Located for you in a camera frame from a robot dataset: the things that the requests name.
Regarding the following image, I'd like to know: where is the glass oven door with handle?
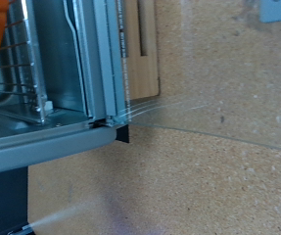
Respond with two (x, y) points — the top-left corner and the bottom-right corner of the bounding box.
(105, 0), (281, 152)

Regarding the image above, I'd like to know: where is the wooden slatted base block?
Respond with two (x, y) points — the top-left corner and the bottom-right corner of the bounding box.
(123, 0), (162, 101)

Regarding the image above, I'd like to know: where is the metal wire oven rack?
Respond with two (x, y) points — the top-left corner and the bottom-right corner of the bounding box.
(0, 0), (49, 124)

